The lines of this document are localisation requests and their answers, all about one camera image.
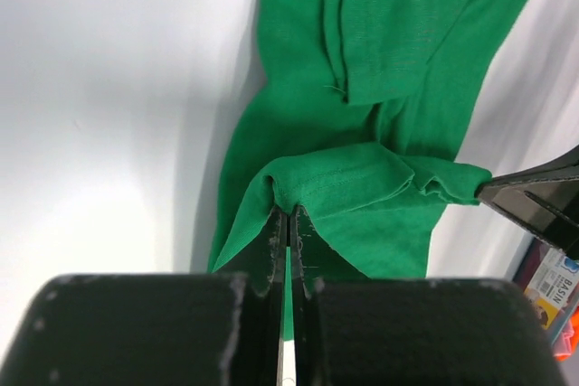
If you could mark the blue plastic laundry basket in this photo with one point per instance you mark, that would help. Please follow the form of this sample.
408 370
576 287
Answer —
549 280

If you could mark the orange t-shirt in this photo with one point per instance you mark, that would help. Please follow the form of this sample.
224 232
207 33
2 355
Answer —
568 338

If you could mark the green t-shirt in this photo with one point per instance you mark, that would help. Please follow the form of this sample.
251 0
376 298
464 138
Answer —
365 107

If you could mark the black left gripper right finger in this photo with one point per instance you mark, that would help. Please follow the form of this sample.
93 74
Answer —
311 259

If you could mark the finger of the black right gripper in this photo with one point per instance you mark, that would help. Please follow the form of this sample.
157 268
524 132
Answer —
542 200

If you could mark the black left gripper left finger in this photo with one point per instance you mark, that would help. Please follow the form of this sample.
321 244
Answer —
253 354

